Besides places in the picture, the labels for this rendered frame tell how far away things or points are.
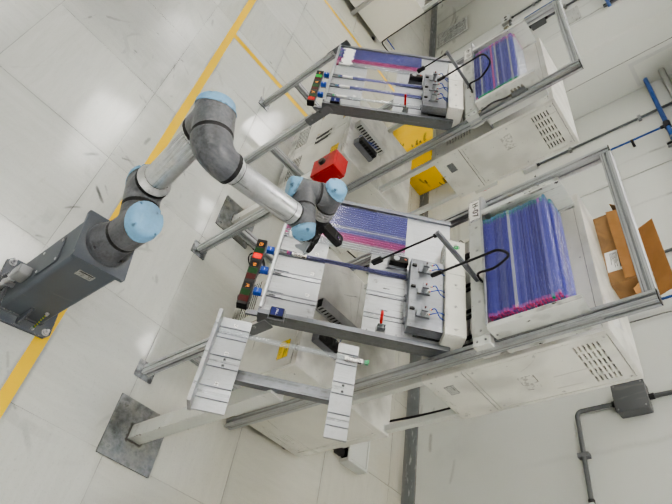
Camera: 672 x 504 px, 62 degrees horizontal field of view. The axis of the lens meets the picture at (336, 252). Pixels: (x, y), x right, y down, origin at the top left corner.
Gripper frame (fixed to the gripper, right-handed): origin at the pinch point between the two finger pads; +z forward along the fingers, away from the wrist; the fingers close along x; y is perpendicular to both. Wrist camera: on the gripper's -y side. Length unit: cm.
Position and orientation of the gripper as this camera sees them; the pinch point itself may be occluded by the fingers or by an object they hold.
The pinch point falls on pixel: (306, 252)
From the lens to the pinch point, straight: 208.0
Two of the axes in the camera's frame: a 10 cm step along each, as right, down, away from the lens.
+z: -3.9, 6.0, 7.0
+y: -9.1, -3.7, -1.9
